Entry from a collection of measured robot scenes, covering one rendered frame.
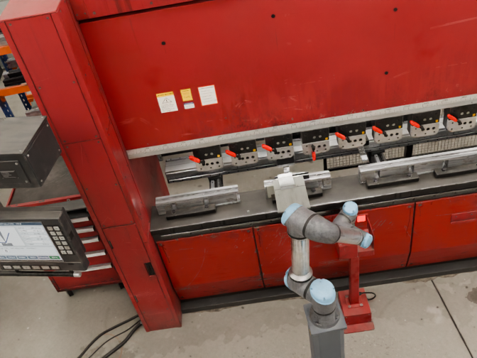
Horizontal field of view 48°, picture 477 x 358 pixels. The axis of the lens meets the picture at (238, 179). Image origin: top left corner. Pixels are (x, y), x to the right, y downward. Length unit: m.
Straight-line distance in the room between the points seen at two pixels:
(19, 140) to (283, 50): 1.26
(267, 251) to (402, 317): 1.00
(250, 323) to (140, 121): 1.63
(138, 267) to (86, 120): 1.08
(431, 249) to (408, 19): 1.60
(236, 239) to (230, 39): 1.27
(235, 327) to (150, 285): 0.68
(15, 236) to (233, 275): 1.51
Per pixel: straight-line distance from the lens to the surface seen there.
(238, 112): 2.80
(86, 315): 4.12
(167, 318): 3.73
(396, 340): 3.64
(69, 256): 2.59
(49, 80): 2.53
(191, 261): 3.42
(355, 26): 2.66
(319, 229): 2.31
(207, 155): 2.96
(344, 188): 3.24
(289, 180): 3.12
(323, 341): 2.83
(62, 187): 3.59
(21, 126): 2.39
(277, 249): 3.38
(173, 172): 3.40
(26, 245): 2.63
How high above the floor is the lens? 3.11
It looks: 41 degrees down
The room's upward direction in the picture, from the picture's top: 11 degrees counter-clockwise
